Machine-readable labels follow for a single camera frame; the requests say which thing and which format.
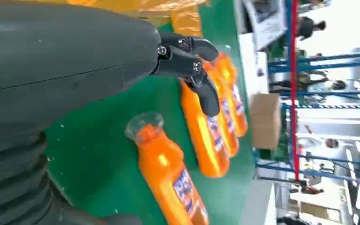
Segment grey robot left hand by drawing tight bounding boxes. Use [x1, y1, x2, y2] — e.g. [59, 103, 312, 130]
[0, 0, 221, 225]

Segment orange drink bottle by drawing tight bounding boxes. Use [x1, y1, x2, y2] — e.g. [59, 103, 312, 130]
[217, 52, 248, 138]
[203, 62, 240, 158]
[124, 112, 210, 225]
[180, 79, 230, 179]

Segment printed paper sheet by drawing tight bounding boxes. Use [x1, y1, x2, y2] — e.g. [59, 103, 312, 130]
[242, 0, 288, 52]

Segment brown cardboard box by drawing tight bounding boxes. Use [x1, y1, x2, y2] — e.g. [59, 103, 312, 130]
[249, 93, 283, 150]

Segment red pole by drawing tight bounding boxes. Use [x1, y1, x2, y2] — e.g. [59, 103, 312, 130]
[290, 0, 300, 181]

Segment blue metal rack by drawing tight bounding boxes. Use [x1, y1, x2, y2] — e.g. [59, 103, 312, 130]
[254, 51, 360, 187]

